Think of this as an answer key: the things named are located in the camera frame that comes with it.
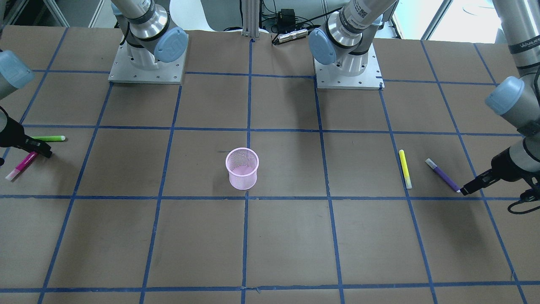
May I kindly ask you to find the pink mesh cup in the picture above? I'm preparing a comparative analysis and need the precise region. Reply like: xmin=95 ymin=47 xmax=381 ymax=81
xmin=224 ymin=147 xmax=259 ymax=190

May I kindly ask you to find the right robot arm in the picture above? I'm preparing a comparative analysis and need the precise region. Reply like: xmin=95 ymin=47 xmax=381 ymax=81
xmin=0 ymin=0 xmax=189 ymax=158

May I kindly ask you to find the yellow highlighter pen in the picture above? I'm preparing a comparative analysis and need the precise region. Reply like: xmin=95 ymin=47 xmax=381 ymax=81
xmin=398 ymin=149 xmax=413 ymax=189

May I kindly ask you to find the purple highlighter pen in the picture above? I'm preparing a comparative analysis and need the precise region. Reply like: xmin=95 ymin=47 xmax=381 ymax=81
xmin=425 ymin=158 xmax=461 ymax=193

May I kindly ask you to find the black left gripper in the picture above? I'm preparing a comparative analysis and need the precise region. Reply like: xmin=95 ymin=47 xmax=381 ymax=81
xmin=460 ymin=148 xmax=530 ymax=196

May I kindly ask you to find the green highlighter pen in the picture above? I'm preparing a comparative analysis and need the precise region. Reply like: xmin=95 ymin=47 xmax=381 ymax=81
xmin=32 ymin=136 xmax=66 ymax=142

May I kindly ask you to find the black power adapter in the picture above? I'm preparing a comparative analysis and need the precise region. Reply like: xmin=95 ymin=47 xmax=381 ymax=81
xmin=277 ymin=8 xmax=296 ymax=25

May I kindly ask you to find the aluminium frame post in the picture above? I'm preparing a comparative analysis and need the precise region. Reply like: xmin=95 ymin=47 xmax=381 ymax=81
xmin=240 ymin=0 xmax=260 ymax=41

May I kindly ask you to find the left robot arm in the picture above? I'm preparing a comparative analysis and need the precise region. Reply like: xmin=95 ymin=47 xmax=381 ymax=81
xmin=308 ymin=0 xmax=539 ymax=199

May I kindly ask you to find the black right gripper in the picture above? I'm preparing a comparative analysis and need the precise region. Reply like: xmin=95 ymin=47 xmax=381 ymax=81
xmin=0 ymin=107 xmax=52 ymax=158

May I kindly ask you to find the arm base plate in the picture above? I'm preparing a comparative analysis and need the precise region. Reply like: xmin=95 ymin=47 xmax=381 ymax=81
xmin=313 ymin=45 xmax=385 ymax=90
xmin=108 ymin=32 xmax=189 ymax=85

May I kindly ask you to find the silver metal connector block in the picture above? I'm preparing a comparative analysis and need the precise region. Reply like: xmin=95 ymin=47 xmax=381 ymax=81
xmin=275 ymin=29 xmax=309 ymax=44

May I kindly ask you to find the pink highlighter pen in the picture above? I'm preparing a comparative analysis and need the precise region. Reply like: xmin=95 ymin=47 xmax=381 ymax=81
xmin=5 ymin=152 xmax=38 ymax=181

